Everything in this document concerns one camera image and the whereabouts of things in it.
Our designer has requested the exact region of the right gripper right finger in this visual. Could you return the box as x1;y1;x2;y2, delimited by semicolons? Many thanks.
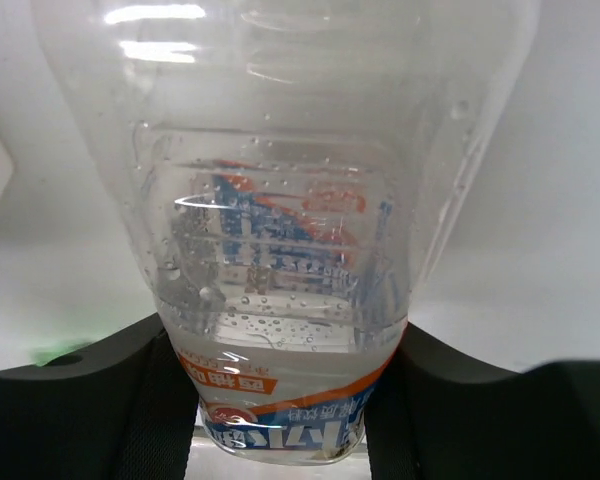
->
365;325;600;479

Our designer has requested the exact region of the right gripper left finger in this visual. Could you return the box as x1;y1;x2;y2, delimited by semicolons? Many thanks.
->
0;315;198;479

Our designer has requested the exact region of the clear bottle blue white label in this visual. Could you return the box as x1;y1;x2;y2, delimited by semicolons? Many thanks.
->
31;1;540;466

